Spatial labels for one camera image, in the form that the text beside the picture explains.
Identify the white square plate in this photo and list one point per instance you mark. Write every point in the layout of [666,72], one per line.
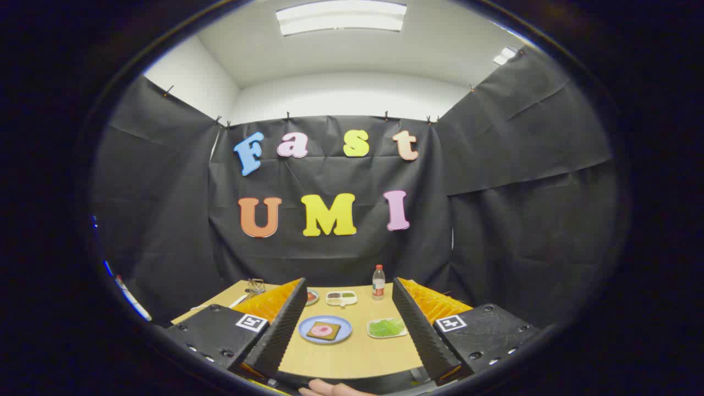
[370,333]

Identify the small ceiling light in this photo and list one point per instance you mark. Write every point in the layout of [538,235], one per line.
[505,55]

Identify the long ceiling light panel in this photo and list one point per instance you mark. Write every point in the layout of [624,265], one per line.
[341,16]

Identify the green lettuce leaf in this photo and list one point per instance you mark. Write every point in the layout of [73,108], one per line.
[386,327]

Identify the square toasted bread slice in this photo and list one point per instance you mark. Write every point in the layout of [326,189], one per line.
[312,334]

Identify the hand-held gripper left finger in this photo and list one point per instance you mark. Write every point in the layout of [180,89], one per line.
[280,335]

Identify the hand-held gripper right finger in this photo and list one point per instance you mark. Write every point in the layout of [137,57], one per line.
[418,335]

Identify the pale green round plate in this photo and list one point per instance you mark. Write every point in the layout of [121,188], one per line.
[314,301]

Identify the clear water bottle red cap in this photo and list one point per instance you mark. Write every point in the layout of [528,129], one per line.
[378,286]

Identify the pink ham slice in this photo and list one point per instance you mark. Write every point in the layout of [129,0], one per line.
[322,330]

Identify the white divided tray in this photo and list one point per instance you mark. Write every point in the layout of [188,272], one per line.
[341,302]

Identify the blue round plate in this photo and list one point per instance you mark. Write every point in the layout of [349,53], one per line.
[345,330]

